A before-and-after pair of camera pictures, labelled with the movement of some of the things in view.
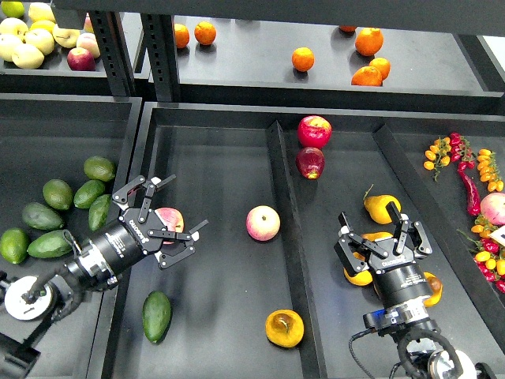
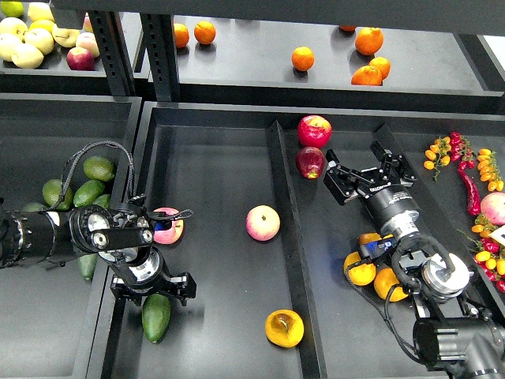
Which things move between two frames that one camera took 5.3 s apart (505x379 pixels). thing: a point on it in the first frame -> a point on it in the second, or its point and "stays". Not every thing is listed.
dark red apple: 310,162 stays
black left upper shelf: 55,77 stays
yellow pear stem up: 284,328 stays
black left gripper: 138,233 -> 143,272
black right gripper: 399,279 -> 385,193
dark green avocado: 157,316 stays
